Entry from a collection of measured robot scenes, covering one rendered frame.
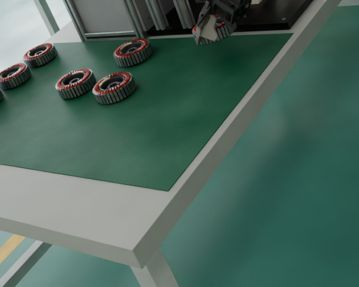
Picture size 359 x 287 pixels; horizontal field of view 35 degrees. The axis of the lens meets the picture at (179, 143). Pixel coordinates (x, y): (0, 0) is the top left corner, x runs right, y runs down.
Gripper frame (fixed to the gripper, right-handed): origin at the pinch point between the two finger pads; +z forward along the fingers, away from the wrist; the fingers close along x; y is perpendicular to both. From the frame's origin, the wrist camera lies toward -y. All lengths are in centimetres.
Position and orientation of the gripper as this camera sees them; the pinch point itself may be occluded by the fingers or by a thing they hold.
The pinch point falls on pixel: (212, 29)
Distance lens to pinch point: 150.5
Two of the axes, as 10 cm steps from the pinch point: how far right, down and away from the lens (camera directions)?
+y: 7.3, 6.0, -3.3
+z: -0.8, 5.5, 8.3
